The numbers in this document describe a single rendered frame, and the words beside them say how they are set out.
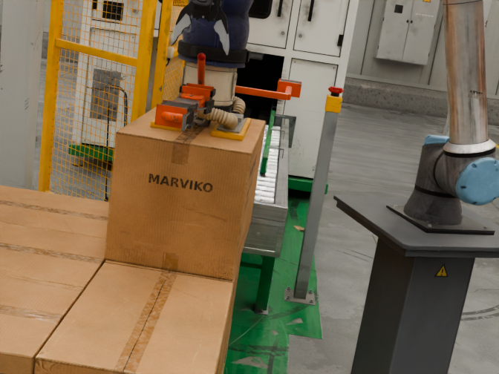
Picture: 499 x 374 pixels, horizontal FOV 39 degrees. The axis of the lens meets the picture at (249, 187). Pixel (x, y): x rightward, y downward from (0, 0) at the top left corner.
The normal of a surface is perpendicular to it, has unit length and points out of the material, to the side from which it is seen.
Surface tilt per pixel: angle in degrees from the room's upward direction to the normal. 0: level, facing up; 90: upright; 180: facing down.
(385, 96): 89
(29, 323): 0
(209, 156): 90
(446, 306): 90
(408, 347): 90
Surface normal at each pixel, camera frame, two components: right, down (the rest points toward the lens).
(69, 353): 0.15, -0.96
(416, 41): -0.03, 0.25
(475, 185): 0.22, 0.33
